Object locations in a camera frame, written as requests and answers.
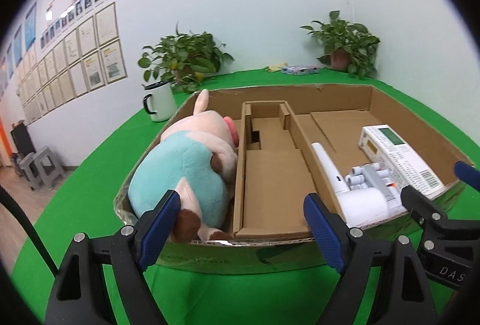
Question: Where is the white lint roller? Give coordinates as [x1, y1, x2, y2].
[312, 142, 404, 228]

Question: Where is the white green medicine box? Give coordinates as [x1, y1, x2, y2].
[359, 124, 446, 198]

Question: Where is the pig plush toy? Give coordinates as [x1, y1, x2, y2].
[128, 90, 239, 242]

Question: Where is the grey plastic stool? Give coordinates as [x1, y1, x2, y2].
[19, 146, 66, 191]

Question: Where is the right potted green plant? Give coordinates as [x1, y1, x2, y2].
[300, 10, 381, 79]

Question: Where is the potted green plant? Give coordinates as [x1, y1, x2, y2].
[300, 10, 381, 79]
[137, 30, 234, 93]

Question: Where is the patterned pouch on table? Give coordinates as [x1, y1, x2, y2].
[281, 65, 320, 76]

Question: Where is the white enamel mug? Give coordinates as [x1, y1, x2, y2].
[142, 81, 177, 122]

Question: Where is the yellow item on table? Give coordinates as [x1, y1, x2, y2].
[265, 63, 287, 73]

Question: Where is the left potted green plant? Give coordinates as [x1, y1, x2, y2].
[137, 30, 234, 93]

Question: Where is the black cable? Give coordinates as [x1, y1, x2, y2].
[0, 184, 59, 277]

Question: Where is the framed certificate on wall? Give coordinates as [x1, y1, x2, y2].
[99, 39, 128, 84]

